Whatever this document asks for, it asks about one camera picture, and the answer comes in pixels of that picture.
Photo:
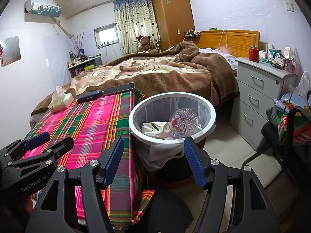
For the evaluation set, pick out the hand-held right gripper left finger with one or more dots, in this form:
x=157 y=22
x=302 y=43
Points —
x=113 y=162

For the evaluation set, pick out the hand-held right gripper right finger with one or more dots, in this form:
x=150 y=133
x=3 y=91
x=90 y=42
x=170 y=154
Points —
x=194 y=162

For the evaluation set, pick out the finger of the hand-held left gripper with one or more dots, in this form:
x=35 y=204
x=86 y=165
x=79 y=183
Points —
x=48 y=154
x=36 y=140

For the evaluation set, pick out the clear plastic bottle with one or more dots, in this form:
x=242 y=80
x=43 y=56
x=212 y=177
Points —
x=184 y=122

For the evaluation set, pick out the white rim trash bin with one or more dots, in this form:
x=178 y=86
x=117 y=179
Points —
x=131 y=122

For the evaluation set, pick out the beige paper cup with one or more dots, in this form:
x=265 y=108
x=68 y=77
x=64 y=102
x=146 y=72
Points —
x=153 y=129

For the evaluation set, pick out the pink green plaid cloth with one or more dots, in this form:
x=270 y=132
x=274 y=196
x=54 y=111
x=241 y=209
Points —
x=97 y=121

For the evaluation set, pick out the soft tissue pack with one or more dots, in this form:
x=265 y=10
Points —
x=59 y=102

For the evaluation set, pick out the dark blue glasses case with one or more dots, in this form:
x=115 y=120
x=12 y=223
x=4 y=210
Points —
x=90 y=96

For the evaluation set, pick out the black smartphone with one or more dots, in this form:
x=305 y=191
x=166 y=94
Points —
x=119 y=89

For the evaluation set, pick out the brown printed blanket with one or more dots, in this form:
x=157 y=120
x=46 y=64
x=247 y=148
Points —
x=170 y=77

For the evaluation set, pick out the cluttered small desk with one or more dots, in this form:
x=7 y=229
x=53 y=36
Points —
x=85 y=66

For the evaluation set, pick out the grey drawer cabinet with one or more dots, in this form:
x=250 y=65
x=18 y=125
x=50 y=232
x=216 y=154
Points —
x=257 y=97

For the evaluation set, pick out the black chair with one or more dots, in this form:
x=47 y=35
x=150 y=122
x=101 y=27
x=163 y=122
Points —
x=289 y=131

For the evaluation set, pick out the decorative dry branches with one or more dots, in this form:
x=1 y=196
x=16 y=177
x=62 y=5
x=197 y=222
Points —
x=79 y=43

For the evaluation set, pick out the pink white pillow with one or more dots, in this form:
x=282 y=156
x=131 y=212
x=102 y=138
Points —
x=226 y=58

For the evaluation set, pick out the pile of clothes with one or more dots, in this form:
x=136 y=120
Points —
x=298 y=126

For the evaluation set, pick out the air conditioner pipe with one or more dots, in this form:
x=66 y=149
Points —
x=62 y=28

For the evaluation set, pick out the brown teddy bear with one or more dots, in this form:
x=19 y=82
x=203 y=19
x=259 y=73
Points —
x=145 y=45

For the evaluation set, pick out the red jar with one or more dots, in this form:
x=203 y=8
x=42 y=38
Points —
x=253 y=54

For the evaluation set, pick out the small window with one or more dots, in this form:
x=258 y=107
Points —
x=107 y=36

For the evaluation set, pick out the power strip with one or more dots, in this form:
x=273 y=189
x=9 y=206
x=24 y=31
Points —
x=192 y=34

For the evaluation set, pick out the wooden headboard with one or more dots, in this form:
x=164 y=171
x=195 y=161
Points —
x=240 y=41

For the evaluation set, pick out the white plastic bag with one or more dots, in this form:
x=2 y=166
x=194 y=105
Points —
x=303 y=85

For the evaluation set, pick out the clutter of small boxes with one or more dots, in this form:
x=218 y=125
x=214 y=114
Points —
x=277 y=55

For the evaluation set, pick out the patterned curtain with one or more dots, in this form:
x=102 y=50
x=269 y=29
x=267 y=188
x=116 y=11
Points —
x=136 y=21

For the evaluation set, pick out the wooden wardrobe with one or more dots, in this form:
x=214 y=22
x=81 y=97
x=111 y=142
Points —
x=172 y=17

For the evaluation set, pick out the silver wall poster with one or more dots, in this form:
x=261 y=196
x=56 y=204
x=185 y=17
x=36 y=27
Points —
x=11 y=51

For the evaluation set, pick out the wall air conditioner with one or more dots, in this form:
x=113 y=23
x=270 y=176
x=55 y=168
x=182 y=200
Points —
x=42 y=6

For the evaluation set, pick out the wall light switch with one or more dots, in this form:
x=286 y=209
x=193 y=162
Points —
x=289 y=6

